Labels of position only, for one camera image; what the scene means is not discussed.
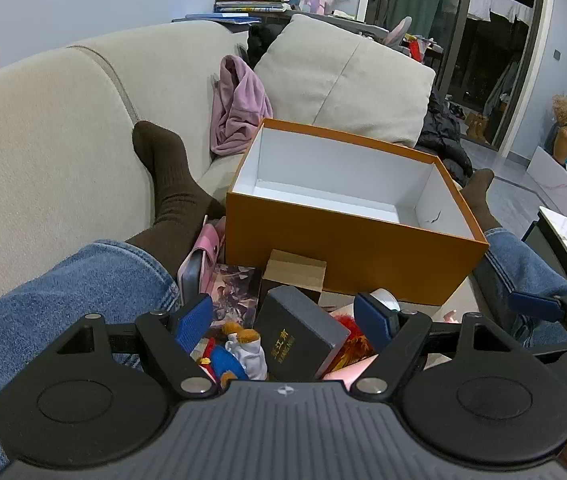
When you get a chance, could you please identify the white hanging clothes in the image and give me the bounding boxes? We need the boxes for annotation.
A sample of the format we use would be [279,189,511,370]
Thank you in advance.
[467,0,534,23]

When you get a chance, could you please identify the pink plush rabbit ears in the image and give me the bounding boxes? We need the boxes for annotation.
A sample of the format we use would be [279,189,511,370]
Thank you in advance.
[388,16,414,47]

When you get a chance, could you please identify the pink purple garment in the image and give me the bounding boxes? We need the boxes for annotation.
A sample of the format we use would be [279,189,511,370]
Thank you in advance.
[210,55,274,156]

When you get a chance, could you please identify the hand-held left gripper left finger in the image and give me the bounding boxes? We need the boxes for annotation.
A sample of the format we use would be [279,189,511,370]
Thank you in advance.
[56,292,219,401]

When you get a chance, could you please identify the mauve picture box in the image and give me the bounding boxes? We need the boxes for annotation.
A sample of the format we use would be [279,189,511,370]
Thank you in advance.
[203,262,263,333]

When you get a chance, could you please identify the pink case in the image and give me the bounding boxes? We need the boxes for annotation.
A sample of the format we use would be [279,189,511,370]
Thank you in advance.
[177,215,227,308]

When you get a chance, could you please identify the beige sofa cushion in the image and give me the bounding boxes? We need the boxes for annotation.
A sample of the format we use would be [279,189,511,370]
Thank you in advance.
[253,14,437,148]

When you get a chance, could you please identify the right leg brown sock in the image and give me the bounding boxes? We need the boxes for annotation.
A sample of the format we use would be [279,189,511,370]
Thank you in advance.
[456,169,567,353]

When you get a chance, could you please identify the dark grey gift box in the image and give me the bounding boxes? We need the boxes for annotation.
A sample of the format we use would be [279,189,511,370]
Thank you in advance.
[253,285,351,383]

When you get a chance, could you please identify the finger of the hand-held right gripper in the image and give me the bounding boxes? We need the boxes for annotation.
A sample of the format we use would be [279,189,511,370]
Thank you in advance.
[507,291,567,335]

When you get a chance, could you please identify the glass sliding door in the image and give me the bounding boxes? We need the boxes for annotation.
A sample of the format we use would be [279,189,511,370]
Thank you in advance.
[363,0,557,151]

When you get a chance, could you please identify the pink plush feather toy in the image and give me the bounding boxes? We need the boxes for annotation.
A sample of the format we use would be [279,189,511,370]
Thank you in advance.
[321,310,379,391]

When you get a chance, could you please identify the black down jacket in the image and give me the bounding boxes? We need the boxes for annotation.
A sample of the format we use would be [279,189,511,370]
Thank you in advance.
[416,85,474,188]

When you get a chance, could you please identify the white cabinet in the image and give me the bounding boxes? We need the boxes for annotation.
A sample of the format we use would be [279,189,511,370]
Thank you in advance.
[526,145,567,221]

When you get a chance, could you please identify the beige fabric sofa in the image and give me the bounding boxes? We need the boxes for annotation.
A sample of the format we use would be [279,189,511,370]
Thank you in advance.
[0,20,264,316]

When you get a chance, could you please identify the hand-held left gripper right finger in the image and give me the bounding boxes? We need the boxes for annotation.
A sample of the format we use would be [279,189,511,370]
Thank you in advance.
[351,291,514,401]

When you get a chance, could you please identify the blue folder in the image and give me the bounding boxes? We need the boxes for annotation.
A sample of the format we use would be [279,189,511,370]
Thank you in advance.
[170,12,262,26]

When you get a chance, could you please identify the bear plush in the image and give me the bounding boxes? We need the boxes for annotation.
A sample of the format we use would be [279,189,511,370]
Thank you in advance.
[190,321,269,391]

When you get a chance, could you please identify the white tape roll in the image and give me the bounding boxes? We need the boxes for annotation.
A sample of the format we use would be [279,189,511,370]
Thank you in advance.
[369,287,403,313]

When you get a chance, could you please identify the orange cardboard storage box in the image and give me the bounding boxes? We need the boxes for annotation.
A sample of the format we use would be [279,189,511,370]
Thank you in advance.
[224,118,490,307]

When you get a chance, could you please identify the dried flower bunch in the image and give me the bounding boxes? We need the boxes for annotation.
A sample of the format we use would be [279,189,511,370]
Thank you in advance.
[551,94,567,129]

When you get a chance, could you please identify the brown cardboard box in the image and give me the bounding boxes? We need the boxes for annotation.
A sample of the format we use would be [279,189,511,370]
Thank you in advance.
[262,249,327,306]

